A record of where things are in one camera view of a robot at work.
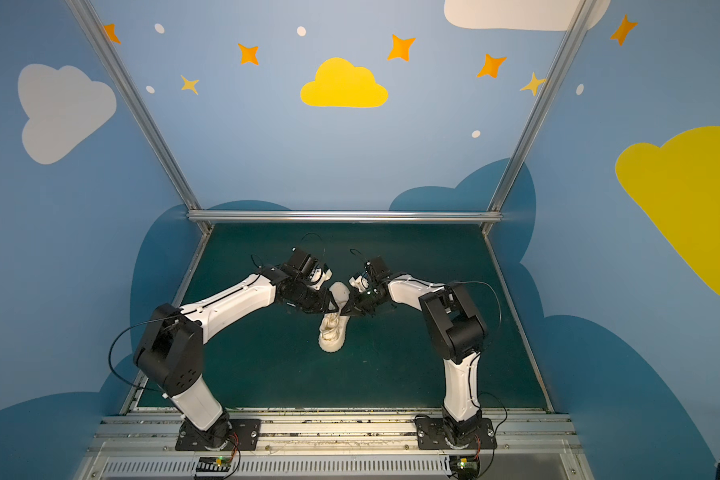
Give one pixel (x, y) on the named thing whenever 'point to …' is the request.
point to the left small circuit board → (213, 464)
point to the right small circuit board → (467, 467)
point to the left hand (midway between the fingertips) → (333, 306)
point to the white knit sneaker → (339, 292)
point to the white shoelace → (331, 325)
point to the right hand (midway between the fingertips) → (342, 310)
